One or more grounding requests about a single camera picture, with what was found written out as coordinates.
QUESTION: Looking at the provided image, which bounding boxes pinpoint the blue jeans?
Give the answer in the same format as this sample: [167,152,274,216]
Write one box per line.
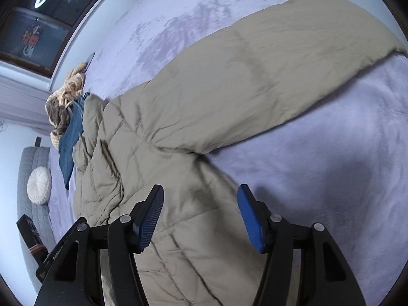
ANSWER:
[58,92,91,190]

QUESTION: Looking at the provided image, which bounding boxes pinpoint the beige puffer coat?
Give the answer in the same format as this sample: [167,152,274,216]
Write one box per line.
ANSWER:
[73,0,408,306]

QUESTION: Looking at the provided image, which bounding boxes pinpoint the dark framed window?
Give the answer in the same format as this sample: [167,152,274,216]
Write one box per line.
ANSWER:
[0,0,115,79]

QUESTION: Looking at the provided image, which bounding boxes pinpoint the beige striped garment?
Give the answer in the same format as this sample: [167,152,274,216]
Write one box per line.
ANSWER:
[49,62,88,150]

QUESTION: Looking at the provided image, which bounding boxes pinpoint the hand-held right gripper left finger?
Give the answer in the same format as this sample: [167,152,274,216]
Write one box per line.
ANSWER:
[34,184,165,306]

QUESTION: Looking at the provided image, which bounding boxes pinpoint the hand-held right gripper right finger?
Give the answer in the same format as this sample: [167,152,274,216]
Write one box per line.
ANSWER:
[236,184,362,306]

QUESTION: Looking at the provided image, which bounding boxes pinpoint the bed with lavender blanket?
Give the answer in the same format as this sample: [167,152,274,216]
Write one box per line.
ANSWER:
[48,0,408,306]

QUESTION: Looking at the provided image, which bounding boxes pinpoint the white round cushion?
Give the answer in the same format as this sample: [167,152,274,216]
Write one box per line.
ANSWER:
[27,167,52,205]

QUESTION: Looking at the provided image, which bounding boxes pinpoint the white curtain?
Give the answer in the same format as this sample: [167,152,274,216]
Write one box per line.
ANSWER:
[0,76,53,131]

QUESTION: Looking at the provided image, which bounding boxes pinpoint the brown fuzzy garment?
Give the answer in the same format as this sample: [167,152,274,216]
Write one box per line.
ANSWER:
[45,96,72,134]

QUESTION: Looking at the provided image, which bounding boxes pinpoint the grey quilted headboard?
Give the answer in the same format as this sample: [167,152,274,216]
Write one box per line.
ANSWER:
[16,147,59,281]

